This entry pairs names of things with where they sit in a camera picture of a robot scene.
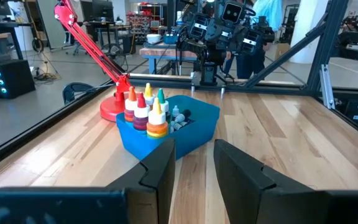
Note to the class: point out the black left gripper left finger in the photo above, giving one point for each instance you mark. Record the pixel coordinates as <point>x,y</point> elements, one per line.
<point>73,208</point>

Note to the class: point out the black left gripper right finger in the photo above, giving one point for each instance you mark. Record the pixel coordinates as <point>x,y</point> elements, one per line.
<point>291,208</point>

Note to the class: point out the small black coloring bottle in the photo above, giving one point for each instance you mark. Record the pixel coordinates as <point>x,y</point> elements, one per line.
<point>186,114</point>

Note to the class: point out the large green coloring bottle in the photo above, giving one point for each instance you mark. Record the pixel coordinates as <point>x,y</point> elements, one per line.
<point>162,96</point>

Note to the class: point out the small blue coloring bottle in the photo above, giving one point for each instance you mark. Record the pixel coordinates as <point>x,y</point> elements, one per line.
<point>176,112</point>

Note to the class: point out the large yellow-tipped coloring bottle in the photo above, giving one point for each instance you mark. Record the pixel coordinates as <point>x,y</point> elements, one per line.
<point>157,124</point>
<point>148,93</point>

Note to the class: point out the large red-tipped coloring bottle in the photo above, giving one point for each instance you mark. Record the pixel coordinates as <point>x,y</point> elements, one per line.
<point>141,113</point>

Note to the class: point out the large orange-tipped coloring bottle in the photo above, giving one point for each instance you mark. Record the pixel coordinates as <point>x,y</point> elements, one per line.
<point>130,105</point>

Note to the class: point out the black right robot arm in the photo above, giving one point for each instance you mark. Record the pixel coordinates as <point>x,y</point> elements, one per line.
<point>210,59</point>

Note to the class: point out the person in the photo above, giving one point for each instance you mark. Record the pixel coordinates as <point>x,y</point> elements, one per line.
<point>269,12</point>

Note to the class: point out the small blue box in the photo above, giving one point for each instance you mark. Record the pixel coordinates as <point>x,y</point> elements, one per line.
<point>170,39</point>

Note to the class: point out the wooden workbench blue legs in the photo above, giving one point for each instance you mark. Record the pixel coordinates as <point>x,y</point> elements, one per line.
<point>163,51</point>

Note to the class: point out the white bowl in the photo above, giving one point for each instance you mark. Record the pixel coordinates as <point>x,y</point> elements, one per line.
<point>154,39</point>

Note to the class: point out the shelf with red bins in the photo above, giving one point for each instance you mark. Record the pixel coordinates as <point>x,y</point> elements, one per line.
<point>141,25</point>

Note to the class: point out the blue plastic bin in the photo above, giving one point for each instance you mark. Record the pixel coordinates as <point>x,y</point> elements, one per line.
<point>194,137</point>

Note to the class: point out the black chair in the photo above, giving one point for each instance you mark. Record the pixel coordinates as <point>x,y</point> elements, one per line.
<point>70,93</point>

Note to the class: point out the black computer monitor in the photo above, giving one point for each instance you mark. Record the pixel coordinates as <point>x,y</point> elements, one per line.
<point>102,11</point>

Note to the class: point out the red articulated desk lamp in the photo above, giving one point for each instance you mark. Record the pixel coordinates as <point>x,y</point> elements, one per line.
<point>89,43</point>

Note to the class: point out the black computer tower teal lights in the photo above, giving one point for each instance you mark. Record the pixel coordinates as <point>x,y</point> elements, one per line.
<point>17,77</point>

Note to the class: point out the black office desk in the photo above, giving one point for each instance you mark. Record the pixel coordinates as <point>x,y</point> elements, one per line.
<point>8,25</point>

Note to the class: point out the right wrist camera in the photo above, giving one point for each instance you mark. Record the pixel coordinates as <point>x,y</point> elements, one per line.
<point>232,12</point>

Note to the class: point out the silver frame corner bracket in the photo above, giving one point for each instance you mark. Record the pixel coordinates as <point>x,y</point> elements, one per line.
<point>326,87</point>

